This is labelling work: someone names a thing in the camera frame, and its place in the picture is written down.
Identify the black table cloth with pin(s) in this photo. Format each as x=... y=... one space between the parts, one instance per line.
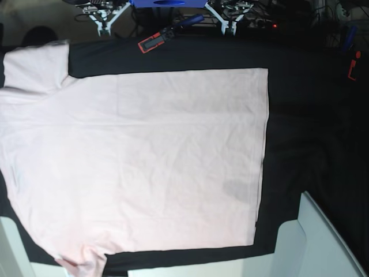
x=317 y=135

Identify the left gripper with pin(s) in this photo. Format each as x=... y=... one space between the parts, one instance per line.
x=229 y=13

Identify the white table frame left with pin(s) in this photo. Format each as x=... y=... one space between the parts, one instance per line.
x=14 y=259

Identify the blue box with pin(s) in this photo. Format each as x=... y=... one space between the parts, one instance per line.
x=169 y=3

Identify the red black right clamp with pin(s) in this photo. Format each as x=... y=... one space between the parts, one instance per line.
x=352 y=52

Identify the red black top clamp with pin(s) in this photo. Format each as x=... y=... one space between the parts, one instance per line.
x=167 y=33

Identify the black power strip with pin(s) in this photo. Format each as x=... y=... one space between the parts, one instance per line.
x=253 y=23

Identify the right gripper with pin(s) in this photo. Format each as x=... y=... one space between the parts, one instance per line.
x=103 y=13

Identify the red black clamp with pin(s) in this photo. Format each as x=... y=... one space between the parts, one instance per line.
x=167 y=33
x=352 y=52

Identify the pink T-shirt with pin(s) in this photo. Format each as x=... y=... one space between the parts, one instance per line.
x=131 y=162

